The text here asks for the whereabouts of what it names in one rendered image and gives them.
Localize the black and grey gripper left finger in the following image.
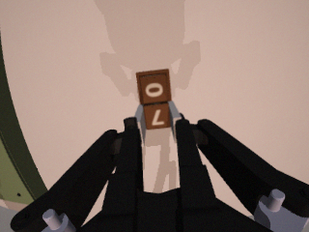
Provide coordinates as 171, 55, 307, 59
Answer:
11, 104, 146, 232

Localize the brown wooden tray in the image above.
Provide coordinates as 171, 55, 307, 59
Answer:
136, 69, 172, 104

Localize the brown number cube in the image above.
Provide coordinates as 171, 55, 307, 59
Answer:
143, 101, 171, 130
139, 73, 169, 104

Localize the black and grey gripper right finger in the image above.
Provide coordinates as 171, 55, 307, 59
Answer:
168, 101, 309, 232

